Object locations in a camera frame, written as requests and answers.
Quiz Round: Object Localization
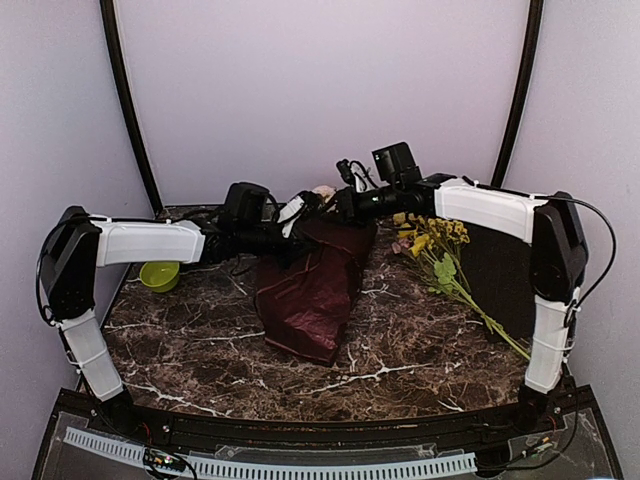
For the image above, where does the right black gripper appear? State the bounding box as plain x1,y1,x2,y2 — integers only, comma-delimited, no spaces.
316,183,401,229

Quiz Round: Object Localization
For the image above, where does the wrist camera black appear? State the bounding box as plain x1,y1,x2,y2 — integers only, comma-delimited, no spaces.
219,182,321,239
335,141,424,194

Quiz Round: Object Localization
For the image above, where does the white cable duct strip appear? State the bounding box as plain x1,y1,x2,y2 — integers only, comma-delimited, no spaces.
63,427,477,479

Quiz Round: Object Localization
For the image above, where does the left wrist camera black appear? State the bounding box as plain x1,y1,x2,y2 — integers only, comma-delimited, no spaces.
219,182,321,239

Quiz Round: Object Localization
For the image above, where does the black frame post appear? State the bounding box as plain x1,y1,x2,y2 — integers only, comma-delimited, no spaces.
99,0,164,214
490,0,544,187

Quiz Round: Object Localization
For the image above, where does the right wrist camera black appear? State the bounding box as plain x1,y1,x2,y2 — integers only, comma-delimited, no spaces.
335,141,424,194

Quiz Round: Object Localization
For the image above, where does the right black frame post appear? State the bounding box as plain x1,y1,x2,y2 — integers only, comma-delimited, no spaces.
490,0,544,187

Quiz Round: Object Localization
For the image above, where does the pink fake rose bunch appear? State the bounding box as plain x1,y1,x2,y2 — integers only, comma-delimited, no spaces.
312,185,336,205

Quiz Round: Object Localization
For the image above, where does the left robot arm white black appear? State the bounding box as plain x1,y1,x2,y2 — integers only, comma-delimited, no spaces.
36,206,312,436

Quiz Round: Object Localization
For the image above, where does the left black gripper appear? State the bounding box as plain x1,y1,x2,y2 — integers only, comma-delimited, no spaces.
238,223,320,269

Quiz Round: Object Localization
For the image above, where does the red wrapping paper sheet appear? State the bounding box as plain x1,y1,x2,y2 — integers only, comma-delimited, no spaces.
255,220,377,366

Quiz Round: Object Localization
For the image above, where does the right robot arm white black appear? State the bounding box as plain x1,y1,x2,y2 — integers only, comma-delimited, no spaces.
332,173,589,394

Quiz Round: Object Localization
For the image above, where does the left black frame post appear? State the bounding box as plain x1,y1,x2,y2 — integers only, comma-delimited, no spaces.
99,0,164,214

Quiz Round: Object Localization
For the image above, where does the yellow fake flower bunch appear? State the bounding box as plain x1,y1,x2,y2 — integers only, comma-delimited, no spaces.
392,212,531,361

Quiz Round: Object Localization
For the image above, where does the black front table rail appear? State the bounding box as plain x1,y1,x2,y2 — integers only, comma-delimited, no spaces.
130,387,601,457

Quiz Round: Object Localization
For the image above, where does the green plastic bowl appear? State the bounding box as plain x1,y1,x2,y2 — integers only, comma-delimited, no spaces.
139,262,180,293

